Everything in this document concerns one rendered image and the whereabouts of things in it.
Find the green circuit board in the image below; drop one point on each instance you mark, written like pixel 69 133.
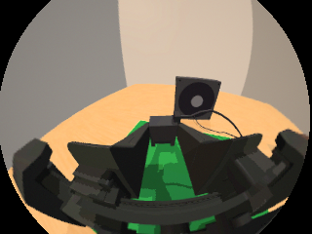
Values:
pixel 166 178

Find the dark grey square cooling fan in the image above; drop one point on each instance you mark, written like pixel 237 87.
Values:
pixel 193 94

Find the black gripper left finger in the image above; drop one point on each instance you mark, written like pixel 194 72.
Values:
pixel 126 157

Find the black cable with black plug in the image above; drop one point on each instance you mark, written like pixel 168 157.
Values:
pixel 163 128

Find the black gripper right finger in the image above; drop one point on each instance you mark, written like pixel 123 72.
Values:
pixel 205 156

